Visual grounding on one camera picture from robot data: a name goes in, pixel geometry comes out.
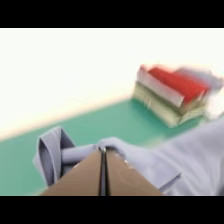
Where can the olive garment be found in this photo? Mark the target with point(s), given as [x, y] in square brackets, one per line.
[170, 113]

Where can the red garment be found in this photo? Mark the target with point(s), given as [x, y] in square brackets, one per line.
[180, 85]

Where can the pale lavender garment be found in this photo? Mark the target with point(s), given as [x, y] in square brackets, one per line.
[208, 78]

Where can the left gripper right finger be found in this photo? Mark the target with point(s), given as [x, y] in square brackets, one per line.
[126, 181]

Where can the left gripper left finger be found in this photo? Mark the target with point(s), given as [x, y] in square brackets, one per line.
[83, 180]

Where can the lavender blue T-shirt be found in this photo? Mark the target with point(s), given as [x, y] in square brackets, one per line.
[193, 160]

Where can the white folded garment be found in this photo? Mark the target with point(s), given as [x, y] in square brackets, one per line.
[160, 87]

